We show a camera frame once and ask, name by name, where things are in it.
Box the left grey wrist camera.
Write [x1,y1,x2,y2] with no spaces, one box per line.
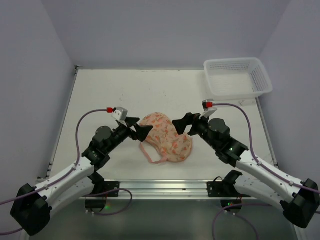
[112,107,128,122]

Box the white plastic basket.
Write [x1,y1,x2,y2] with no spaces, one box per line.
[203,57,273,101]

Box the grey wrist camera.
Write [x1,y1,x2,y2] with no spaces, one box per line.
[199,99,218,119]
[112,107,128,122]

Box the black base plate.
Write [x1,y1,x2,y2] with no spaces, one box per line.
[84,181,120,198]
[206,176,250,198]

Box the floral mesh laundry bag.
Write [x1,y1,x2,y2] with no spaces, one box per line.
[139,112,193,164]

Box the aluminium mounting rail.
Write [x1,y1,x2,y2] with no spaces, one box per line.
[32,178,293,201]

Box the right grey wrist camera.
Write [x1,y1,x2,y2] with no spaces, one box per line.
[199,99,218,119]

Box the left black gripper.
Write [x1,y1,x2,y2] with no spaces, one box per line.
[105,116,152,154]

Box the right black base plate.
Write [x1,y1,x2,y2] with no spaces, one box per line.
[206,176,250,198]

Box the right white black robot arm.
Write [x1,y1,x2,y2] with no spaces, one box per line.
[172,113,320,229]

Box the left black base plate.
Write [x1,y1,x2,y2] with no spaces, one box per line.
[84,181,120,198]

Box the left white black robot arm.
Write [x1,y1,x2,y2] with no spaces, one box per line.
[10,117,153,236]

